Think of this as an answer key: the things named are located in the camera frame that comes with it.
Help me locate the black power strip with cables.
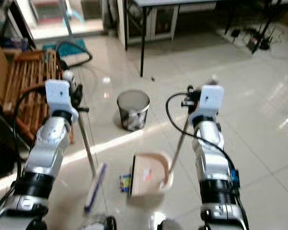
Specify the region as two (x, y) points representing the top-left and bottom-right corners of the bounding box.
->
(229, 25), (275, 54)

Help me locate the grey table with black legs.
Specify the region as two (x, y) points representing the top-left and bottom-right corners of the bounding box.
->
(124, 0), (285, 78)

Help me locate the blue yellow snack wrapper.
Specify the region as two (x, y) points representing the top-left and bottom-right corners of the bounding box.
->
(119, 173), (133, 193)

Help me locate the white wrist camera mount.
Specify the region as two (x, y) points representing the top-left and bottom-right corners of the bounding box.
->
(189, 85), (225, 127)
(45, 79), (79, 123)

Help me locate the brown wooden slatted rack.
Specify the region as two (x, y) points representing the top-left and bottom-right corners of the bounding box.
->
(1, 48), (73, 144)

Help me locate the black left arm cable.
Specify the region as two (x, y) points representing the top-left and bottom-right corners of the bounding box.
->
(0, 86), (49, 222)

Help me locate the teal floor mat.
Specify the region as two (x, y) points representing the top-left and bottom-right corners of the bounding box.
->
(42, 39), (87, 57)

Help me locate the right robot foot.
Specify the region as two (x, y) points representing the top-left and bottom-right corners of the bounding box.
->
(156, 218), (184, 230)

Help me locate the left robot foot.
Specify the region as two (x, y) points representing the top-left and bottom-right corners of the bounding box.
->
(91, 216), (118, 230)

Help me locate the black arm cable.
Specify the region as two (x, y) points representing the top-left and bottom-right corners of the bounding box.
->
(165, 92), (241, 192)
(0, 86), (49, 222)

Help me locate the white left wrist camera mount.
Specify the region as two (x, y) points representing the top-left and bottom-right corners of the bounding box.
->
(45, 79), (79, 123)

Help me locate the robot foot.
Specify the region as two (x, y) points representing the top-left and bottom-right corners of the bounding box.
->
(91, 216), (118, 230)
(156, 218), (184, 230)

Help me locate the white framed glass door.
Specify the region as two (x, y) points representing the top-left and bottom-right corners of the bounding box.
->
(15, 0), (105, 41)

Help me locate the beige long-handled dustpan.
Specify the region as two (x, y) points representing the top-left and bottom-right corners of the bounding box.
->
(127, 111), (191, 206)

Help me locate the broom with purple head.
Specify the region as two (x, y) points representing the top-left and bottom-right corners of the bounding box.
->
(78, 113), (109, 213)

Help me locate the white cabinet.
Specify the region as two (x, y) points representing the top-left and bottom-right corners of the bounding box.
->
(117, 0), (180, 46)

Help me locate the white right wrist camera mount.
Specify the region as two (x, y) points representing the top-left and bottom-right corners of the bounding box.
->
(189, 85), (225, 127)

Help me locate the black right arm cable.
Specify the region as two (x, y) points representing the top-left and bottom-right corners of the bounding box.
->
(165, 92), (241, 192)

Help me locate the black wire mesh bin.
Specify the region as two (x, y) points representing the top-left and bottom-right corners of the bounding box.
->
(117, 90), (151, 132)

